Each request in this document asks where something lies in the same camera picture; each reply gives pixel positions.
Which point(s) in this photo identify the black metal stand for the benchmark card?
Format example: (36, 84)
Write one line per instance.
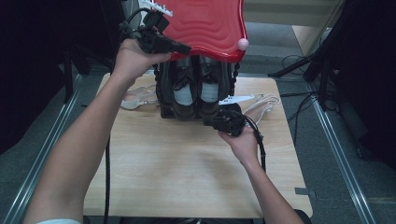
(67, 81)

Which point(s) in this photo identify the black tripod stand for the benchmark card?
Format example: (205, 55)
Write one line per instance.
(323, 81)

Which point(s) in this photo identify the black curtain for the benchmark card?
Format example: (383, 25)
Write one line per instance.
(31, 46)
(373, 93)

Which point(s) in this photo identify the metal floor rail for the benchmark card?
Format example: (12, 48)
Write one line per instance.
(43, 149)
(341, 155)

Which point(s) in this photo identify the grey cabinet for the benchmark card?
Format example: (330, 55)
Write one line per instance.
(130, 4)

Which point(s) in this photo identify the person's right hand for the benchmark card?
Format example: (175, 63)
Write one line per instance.
(246, 146)

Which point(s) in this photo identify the black leather shoe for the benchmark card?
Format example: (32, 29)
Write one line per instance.
(208, 109)
(183, 109)

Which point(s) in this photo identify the person's white sleeve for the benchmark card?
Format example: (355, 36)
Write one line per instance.
(59, 221)

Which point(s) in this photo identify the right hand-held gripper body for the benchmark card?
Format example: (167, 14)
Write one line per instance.
(232, 123)

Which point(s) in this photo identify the white sandal with rhinestone buckle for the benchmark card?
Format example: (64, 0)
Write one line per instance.
(134, 101)
(264, 102)

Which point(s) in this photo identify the grey tape strip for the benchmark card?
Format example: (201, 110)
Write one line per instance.
(303, 192)

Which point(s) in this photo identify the red and black shoe rack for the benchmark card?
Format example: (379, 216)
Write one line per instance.
(202, 25)

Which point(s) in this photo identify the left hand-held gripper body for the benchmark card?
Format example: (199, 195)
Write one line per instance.
(154, 40)

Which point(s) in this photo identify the beige wooden panel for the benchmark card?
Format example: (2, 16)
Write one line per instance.
(308, 37)

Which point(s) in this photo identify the person's left hand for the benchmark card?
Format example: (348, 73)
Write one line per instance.
(130, 62)

